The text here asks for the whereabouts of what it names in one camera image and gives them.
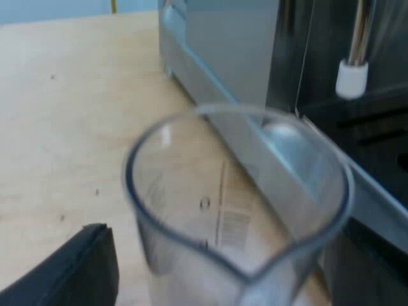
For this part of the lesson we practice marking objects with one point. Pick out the clear measuring glass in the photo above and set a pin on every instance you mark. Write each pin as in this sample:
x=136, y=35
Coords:
x=191, y=255

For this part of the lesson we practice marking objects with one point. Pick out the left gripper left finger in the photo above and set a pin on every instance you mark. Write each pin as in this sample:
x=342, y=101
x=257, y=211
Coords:
x=73, y=271

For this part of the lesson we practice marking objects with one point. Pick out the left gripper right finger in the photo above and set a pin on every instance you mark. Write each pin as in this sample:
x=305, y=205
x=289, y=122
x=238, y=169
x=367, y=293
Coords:
x=373, y=267

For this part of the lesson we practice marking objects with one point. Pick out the steel espresso machine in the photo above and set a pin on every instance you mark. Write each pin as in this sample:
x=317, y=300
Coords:
x=229, y=57

